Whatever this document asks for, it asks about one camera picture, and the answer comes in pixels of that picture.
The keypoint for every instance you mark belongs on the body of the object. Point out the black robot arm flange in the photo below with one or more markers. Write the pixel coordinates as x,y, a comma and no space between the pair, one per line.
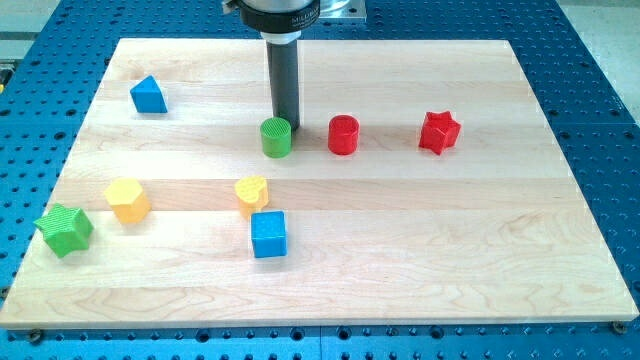
275,16

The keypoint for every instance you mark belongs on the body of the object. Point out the red star block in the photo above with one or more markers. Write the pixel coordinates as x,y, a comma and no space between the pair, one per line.
439,132

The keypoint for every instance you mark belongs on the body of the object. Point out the yellow hexagon block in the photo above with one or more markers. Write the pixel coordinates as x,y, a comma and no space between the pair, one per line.
127,199

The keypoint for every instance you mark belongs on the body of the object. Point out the green star block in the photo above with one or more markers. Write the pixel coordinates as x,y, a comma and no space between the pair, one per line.
65,229

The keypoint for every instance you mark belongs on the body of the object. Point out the red cylinder block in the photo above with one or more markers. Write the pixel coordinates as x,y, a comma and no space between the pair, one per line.
343,134

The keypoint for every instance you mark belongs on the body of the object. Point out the green cylinder block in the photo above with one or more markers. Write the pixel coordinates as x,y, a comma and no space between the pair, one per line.
276,137

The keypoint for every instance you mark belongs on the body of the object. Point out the yellow heart block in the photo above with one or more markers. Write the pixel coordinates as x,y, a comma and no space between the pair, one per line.
252,195

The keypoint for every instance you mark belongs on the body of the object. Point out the blue cube block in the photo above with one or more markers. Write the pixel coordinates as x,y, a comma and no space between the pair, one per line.
268,234

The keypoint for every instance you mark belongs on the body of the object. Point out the light wooden board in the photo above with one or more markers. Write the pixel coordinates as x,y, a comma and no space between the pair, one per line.
493,230

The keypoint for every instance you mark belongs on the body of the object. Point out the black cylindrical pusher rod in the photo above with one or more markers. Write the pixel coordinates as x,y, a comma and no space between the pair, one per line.
282,56

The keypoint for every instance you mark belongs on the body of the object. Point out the blue triangle block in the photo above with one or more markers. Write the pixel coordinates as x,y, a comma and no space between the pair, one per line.
148,97

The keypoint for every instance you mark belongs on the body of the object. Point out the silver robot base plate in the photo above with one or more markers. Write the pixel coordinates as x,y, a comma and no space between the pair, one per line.
337,10

